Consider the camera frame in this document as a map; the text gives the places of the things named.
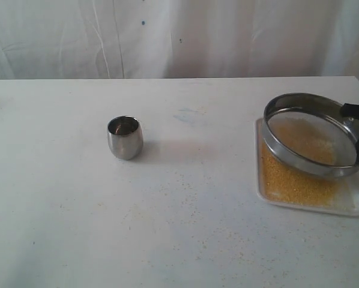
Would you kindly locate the yellow grain powder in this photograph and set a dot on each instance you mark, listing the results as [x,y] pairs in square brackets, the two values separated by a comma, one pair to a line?
[285,184]

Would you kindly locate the white backdrop curtain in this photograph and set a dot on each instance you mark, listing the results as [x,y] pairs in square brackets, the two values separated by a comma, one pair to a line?
[163,39]

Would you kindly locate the white square plastic tray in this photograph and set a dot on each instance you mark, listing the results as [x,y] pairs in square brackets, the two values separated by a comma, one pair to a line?
[346,203]

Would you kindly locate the stainless steel cup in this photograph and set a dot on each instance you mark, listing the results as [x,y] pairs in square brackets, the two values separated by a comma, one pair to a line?
[125,138]

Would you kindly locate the round steel sieve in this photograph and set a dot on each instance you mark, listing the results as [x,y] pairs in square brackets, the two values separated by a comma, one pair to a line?
[324,114]

